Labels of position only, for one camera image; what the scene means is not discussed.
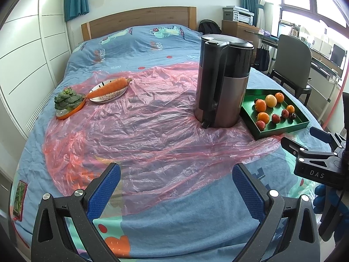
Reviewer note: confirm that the black monitor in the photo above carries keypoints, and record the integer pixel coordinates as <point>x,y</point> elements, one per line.
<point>338,56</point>

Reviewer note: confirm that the wooden headboard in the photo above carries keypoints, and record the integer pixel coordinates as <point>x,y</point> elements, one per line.
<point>136,19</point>

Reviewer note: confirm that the white patterned plate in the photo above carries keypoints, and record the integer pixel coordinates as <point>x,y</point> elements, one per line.
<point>109,98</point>

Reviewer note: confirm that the blue printed blanket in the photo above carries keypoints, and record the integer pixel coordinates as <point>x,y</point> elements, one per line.
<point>131,46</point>

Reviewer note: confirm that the wooden dresser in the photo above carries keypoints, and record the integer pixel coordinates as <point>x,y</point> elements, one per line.
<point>237,30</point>

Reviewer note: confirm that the person's right hand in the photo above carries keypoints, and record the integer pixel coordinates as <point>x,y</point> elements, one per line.
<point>320,199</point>

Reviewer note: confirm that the black tote bag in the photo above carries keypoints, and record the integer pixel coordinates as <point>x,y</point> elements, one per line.
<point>262,57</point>

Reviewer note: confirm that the red-framed picture card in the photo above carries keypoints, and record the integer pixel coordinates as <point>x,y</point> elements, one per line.
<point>19,200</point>

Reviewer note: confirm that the white printer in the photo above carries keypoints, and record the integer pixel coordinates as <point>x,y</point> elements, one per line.
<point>240,15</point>

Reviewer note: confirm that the carrot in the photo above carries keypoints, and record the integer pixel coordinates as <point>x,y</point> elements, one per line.
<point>109,88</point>

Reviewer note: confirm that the black backpack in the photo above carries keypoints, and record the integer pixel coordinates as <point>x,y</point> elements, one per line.
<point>208,27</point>

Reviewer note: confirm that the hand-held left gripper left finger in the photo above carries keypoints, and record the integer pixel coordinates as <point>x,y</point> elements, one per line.
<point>105,188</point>

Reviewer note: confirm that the pink plastic sheet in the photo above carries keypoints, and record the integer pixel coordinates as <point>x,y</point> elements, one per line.
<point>150,131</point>

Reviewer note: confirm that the yellow grapefruit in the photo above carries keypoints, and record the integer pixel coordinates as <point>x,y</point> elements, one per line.
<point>271,100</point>

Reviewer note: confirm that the orange mandarin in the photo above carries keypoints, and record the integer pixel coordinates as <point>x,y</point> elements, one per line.
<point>290,109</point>
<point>260,106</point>
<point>279,97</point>
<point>263,116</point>

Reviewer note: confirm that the white wardrobe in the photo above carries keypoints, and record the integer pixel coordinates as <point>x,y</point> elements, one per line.
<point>27,46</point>

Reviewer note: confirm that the green bok choy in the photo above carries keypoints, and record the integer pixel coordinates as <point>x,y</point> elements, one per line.
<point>66,101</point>

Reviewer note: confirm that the green tray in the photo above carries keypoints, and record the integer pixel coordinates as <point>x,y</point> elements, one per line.
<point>300,117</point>

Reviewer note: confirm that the pink curved tube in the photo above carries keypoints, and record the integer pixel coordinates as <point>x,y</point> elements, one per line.
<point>336,98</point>

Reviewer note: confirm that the red plum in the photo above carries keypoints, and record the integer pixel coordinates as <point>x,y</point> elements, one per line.
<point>276,118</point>
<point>260,125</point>
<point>285,113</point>

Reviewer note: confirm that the orange dish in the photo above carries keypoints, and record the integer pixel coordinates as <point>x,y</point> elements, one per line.
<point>68,114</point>

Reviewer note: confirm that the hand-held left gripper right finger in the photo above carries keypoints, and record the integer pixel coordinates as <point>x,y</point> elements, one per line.
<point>246,189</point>

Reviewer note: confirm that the black and steel kettle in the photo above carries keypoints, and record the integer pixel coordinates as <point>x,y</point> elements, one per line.
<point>226,92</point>

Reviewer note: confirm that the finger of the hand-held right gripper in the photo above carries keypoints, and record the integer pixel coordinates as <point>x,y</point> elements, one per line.
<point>291,146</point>
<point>320,134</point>

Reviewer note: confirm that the grey chair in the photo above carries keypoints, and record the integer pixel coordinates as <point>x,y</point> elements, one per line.
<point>291,57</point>

